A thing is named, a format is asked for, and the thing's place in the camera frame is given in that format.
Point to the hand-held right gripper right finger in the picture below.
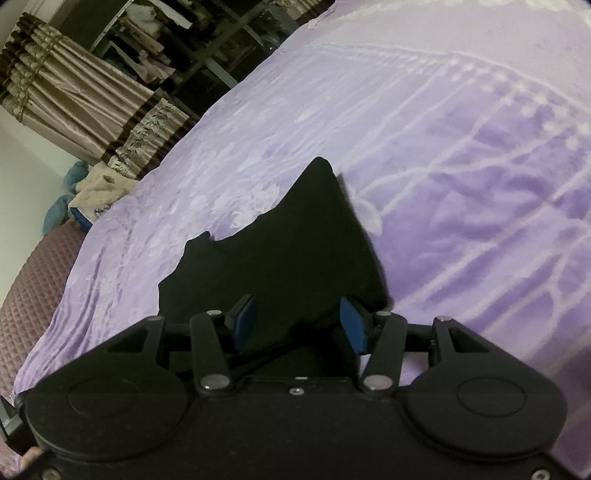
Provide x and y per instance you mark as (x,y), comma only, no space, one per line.
(353,325)

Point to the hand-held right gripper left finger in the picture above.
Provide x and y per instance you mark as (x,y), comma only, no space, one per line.
(244,323)

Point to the black garment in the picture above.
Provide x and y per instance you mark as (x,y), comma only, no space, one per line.
(295,263)

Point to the mauve waffle blanket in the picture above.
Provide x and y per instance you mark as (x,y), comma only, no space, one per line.
(32,286)

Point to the purple floral bedspread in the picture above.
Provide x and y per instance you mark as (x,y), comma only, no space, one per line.
(415,152)

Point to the blue box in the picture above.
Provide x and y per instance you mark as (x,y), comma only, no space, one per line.
(85,217)

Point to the beige plush towel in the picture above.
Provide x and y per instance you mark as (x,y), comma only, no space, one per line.
(104,185)

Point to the beige brown-striped curtain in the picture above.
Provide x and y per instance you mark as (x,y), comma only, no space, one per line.
(78,99)

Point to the dark open wardrobe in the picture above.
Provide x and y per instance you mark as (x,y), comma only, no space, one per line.
(194,37)

